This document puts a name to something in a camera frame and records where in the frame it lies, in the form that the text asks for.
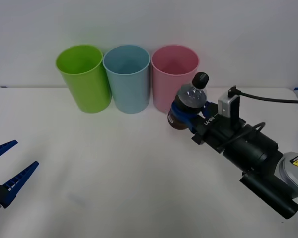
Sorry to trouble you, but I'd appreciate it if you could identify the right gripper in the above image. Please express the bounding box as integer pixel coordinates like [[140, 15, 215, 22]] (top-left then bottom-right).
[[170, 100, 247, 153]]

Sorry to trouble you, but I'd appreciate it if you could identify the dark drink bottle black cap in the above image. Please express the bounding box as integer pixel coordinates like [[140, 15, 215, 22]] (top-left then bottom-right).
[[166, 71, 211, 131]]

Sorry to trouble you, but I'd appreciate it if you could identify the pink plastic bin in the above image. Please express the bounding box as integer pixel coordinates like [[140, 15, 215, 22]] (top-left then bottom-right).
[[150, 44, 200, 114]]

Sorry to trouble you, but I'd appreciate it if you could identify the pale blue plastic bin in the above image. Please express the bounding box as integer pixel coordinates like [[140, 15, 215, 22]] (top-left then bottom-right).
[[102, 44, 150, 114]]

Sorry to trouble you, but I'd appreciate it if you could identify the green plastic bin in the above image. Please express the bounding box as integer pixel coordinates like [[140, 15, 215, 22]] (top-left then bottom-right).
[[55, 44, 112, 114]]

